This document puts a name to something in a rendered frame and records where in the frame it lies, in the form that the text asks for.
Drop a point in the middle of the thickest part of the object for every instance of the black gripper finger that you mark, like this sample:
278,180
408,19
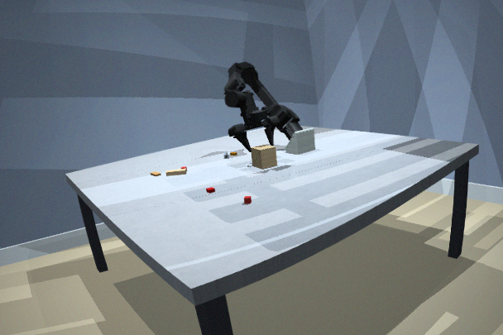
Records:
270,133
242,137

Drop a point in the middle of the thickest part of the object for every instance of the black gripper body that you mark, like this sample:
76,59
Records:
235,129

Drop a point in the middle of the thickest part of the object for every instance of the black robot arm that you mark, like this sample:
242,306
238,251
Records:
245,73

